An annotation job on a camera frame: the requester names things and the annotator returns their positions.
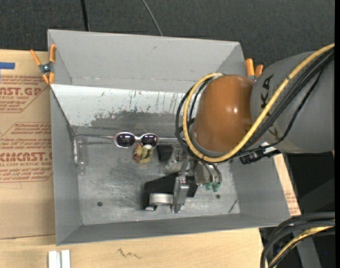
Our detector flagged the yellow and brown toy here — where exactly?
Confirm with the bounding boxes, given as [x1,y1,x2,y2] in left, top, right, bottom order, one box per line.
[132,144,155,164]

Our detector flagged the small black block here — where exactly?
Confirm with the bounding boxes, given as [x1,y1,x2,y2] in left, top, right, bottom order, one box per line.
[156,145,174,163]

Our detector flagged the clear glass tube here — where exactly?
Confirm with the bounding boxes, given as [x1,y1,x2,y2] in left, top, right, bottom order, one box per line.
[73,136,89,176]

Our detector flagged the clear plastic thing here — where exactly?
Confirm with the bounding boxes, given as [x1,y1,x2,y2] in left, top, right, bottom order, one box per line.
[166,146,188,170]

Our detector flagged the black cylinder on white bracket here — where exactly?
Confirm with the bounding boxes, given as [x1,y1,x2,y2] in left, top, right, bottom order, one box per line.
[238,141,282,165]

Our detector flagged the dark flat block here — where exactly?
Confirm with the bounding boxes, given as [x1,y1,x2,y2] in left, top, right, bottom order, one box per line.
[142,173,199,210]

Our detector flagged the grey metal bin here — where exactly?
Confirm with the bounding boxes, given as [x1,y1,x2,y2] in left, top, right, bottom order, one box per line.
[46,28,292,246]

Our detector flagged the white-framed sunglasses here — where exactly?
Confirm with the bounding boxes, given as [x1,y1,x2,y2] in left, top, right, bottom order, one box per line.
[75,131,159,149]

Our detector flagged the silver round metal thing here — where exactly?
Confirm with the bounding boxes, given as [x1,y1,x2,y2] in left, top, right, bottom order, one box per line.
[145,193,175,212]

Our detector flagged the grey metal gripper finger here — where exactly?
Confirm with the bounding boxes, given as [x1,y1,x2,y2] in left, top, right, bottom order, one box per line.
[173,177,182,214]
[180,177,190,207]

